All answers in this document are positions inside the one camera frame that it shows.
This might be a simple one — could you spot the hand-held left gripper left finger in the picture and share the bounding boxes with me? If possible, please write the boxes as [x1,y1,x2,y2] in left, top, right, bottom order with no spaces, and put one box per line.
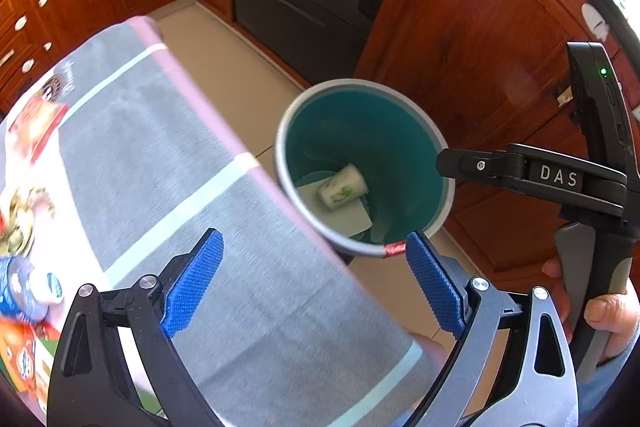
[46,228,226,427]

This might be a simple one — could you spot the white printed paper cup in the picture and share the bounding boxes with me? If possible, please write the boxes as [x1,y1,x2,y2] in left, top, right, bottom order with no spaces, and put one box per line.
[317,164,370,209]

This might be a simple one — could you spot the dry corn husk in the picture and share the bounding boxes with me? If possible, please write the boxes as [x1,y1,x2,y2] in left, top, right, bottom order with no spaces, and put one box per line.
[0,187,56,258]

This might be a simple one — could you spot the teal trash bin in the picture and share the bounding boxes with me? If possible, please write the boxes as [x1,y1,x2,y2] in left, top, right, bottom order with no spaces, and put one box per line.
[275,78,457,258]

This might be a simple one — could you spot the white paper sheet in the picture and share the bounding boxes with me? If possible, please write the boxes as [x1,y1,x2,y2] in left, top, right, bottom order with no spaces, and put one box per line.
[296,179,373,238]

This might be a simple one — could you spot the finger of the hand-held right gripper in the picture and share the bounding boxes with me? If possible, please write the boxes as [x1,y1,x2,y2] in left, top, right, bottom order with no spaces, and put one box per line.
[435,148,511,184]

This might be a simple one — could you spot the white door safety latch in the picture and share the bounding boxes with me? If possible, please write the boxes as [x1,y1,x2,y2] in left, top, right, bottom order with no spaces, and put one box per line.
[581,3,608,40]

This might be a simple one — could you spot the red-edged bread packet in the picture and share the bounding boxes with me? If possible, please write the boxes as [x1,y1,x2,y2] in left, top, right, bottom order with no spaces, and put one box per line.
[7,98,70,165]

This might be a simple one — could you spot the wooden counter cabinet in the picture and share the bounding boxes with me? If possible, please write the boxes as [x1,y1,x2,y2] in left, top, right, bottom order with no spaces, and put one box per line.
[352,0,640,293]

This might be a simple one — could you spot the person's right hand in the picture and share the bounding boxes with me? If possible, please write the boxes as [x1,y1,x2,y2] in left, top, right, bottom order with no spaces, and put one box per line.
[542,257,640,365]

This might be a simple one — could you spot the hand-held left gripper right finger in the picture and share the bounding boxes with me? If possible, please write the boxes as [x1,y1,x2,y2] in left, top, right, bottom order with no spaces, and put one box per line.
[405,231,581,427]

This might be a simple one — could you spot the orange snack packet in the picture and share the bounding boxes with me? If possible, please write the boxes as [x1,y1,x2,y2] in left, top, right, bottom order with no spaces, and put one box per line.
[0,319,63,408]

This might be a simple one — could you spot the person's right forearm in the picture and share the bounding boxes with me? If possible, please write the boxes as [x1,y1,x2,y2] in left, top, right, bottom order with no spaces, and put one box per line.
[575,332,640,427]

